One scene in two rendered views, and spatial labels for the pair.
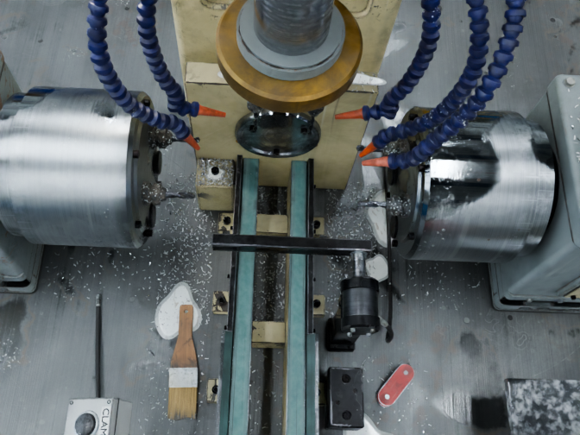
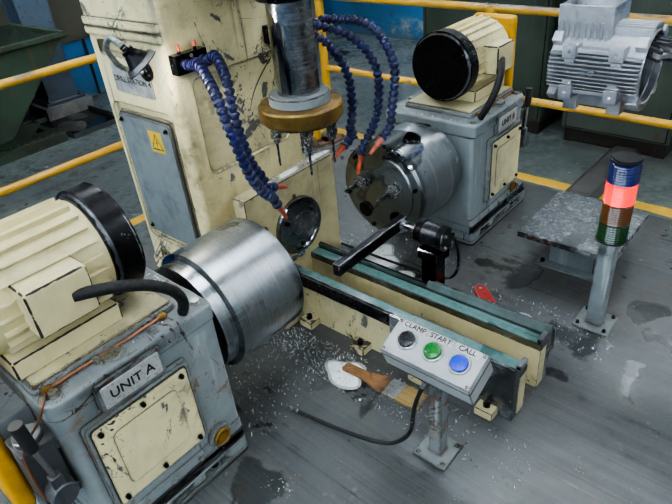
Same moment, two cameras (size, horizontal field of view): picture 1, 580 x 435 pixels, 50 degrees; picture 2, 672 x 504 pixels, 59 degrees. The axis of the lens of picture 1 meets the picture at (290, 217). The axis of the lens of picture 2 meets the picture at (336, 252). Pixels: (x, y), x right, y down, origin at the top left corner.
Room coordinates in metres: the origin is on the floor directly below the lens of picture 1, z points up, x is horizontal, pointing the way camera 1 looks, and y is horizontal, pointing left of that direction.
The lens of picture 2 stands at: (-0.48, 0.76, 1.74)
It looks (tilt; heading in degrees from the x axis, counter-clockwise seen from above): 33 degrees down; 322
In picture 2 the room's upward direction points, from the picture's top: 6 degrees counter-clockwise
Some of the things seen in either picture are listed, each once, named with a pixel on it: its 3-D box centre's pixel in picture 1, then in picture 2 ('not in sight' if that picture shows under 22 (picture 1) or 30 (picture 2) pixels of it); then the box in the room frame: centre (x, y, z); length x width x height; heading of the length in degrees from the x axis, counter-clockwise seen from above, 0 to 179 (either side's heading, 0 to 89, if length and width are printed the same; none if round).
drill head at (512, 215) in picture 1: (477, 186); (408, 172); (0.50, -0.30, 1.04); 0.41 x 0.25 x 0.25; 98
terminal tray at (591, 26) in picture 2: not in sight; (593, 18); (0.19, -0.58, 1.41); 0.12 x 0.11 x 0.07; 8
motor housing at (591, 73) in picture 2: not in sight; (605, 62); (0.15, -0.58, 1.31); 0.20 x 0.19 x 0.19; 8
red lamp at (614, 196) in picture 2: not in sight; (620, 191); (-0.03, -0.34, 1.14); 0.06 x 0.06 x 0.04
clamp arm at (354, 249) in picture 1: (292, 246); (372, 243); (0.35, -0.01, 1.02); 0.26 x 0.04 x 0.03; 98
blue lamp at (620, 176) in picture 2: not in sight; (624, 170); (-0.03, -0.34, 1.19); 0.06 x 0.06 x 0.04
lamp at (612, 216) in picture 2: not in sight; (616, 210); (-0.03, -0.34, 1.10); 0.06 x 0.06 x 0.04
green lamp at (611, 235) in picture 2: not in sight; (613, 229); (-0.03, -0.34, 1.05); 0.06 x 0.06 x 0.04
